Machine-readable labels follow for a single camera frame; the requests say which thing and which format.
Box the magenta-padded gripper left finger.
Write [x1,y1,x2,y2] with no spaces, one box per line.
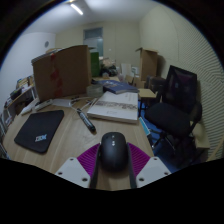
[54,142,102,190]

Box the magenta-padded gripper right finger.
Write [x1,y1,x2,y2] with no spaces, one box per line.
[126,142,172,190]

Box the black computer mouse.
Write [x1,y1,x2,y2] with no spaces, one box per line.
[99,131,130,174]

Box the black mouse pad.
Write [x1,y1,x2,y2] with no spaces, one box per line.
[13,109,65,155]

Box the black marker pen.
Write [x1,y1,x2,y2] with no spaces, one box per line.
[76,107,97,133]

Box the black office chair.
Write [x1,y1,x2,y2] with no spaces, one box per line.
[144,65,203,162]

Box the white remote control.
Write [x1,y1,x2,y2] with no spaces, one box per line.
[34,98,54,112]

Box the white book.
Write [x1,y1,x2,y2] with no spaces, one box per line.
[86,90,140,125]

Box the small white case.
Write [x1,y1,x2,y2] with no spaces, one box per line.
[20,103,37,117]

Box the blue book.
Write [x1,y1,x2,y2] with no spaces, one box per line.
[98,79,140,95]

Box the shelf unit with books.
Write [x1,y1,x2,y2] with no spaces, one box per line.
[0,75,36,158]

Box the large brown cardboard box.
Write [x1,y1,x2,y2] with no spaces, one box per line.
[31,44,93,104]

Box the tall brown cardboard box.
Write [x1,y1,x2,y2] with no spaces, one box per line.
[135,47,159,83]

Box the green box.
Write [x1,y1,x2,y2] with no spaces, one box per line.
[89,49,101,78]

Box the ceiling light tube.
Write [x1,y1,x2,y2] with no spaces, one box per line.
[69,3,85,16]

